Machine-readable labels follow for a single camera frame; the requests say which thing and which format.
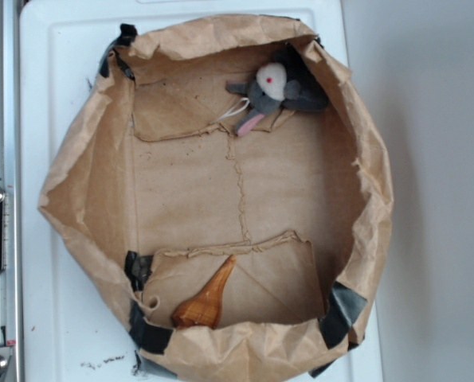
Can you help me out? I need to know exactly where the orange spiral sea shell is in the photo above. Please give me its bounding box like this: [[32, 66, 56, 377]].
[[171, 255, 237, 329]]

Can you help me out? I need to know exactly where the brown paper bag tray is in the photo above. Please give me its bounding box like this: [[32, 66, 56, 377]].
[[39, 14, 394, 381]]

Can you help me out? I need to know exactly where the grey plush mouse toy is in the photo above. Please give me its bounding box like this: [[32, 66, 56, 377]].
[[225, 45, 329, 137]]

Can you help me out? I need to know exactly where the white plastic tray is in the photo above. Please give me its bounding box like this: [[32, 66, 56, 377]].
[[20, 1, 382, 381]]

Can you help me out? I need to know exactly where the aluminium frame rail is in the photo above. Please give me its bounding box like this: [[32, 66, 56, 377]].
[[0, 1, 24, 381]]

